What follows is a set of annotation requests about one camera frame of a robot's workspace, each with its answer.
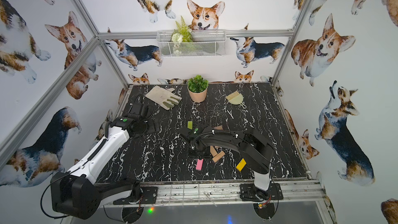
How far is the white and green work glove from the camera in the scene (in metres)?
1.11

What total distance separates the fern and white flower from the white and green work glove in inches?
14.4

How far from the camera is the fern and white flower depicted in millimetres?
813
